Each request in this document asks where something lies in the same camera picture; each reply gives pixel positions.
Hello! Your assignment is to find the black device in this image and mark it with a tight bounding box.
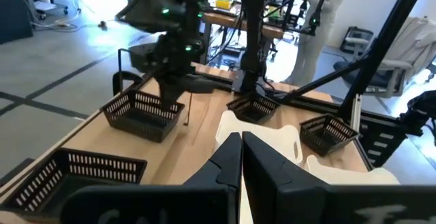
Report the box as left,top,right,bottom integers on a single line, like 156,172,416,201
398,89,436,147

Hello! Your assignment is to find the black equipment case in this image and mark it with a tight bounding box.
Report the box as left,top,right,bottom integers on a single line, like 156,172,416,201
339,26,375,55

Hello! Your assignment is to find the black cabinet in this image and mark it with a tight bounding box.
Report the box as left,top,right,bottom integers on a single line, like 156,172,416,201
0,0,35,45

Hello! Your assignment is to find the black metal hook stand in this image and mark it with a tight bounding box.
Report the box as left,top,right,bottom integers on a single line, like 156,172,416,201
111,48,146,97

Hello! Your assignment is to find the black perforated plastic basket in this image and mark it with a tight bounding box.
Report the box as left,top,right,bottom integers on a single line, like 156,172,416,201
0,148,149,218
226,93,281,125
99,89,186,144
298,113,361,157

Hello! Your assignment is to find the beige jacket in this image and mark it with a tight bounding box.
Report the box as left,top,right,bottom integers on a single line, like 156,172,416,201
383,15,436,82

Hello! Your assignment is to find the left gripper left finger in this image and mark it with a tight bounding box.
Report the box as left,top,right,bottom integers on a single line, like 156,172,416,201
60,131,243,224

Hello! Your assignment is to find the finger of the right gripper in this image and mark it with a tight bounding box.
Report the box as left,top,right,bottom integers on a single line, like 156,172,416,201
182,76,221,94
159,79,183,112

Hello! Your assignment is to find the yellow box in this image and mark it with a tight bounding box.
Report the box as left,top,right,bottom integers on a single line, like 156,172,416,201
215,0,235,10

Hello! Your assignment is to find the silver aluminium bracket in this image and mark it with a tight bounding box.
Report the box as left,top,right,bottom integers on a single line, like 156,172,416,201
349,93,362,133

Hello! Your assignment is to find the grey office chair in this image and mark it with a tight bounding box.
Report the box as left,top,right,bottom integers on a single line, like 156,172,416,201
332,15,436,99

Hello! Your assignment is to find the wooden workbench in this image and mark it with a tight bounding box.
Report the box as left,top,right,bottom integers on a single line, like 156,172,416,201
202,11,287,41

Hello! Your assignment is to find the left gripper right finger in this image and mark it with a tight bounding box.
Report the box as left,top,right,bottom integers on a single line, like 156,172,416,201
242,131,436,224

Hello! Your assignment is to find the person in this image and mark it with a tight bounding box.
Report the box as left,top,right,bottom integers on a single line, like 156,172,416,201
284,0,350,87

